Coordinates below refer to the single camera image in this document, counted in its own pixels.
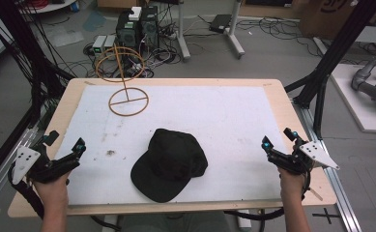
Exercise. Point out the white platform board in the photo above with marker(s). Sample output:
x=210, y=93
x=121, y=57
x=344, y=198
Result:
x=353, y=103

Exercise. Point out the white round table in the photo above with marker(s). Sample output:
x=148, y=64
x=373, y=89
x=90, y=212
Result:
x=47, y=5

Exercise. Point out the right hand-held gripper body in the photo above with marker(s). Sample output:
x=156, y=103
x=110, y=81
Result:
x=316, y=154

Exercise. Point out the white table mat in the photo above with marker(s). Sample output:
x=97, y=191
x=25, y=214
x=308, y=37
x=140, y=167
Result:
x=208, y=122

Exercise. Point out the black computer tower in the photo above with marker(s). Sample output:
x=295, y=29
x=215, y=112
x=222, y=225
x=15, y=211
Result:
x=127, y=32
x=149, y=27

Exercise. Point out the black metal frame stand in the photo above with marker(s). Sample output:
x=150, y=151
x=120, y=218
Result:
x=24, y=48
x=337, y=48

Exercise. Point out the person's lap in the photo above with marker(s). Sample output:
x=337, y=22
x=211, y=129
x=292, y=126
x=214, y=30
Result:
x=176, y=222

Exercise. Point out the small grey device box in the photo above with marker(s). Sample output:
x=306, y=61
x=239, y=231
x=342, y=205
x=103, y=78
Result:
x=109, y=42
x=98, y=43

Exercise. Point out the aluminium rail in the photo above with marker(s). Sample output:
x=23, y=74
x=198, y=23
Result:
x=340, y=193
x=5, y=174

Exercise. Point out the person's left hand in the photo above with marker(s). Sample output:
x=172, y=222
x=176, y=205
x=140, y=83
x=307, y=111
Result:
x=53, y=193

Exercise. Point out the flat black box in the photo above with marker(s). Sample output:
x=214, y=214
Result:
x=220, y=23

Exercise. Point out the person's right hand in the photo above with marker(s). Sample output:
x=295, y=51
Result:
x=291, y=187

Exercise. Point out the white desk leg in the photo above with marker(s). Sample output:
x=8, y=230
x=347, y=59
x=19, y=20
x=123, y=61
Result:
x=235, y=38
x=183, y=38

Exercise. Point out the cardboard box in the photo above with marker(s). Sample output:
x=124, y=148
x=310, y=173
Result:
x=324, y=16

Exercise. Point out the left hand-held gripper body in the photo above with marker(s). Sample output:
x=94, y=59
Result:
x=26, y=161

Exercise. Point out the white box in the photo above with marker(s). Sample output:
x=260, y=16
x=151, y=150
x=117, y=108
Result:
x=135, y=13

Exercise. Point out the black cap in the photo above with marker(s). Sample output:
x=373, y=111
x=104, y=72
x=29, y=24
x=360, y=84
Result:
x=169, y=164

